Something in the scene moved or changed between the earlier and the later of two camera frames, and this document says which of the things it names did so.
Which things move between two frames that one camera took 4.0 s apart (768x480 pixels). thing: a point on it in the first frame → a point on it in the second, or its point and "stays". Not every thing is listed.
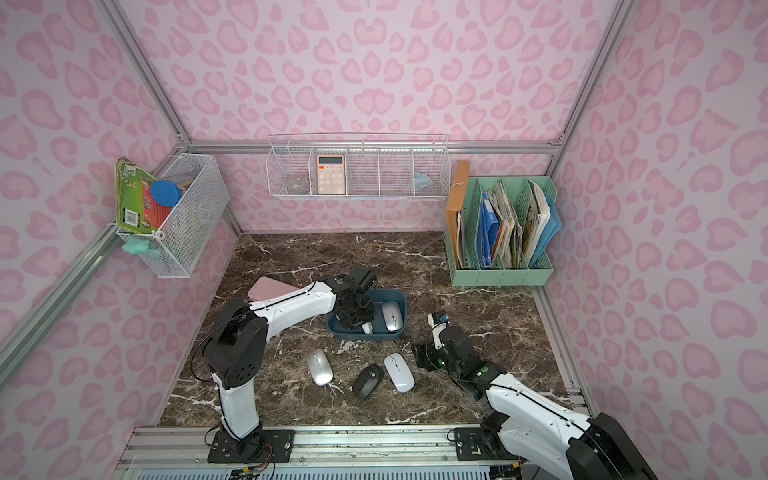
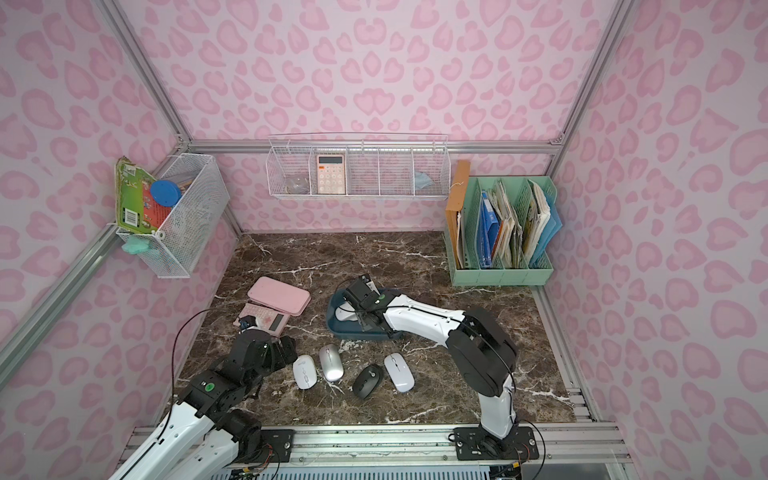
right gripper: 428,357 → 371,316
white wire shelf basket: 359,166 stays
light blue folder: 553,226 stays
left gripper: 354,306 → 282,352
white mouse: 399,373 stays
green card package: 137,209 stays
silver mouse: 320,367 → 331,362
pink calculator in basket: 331,175 stays
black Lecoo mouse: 366,381 stays
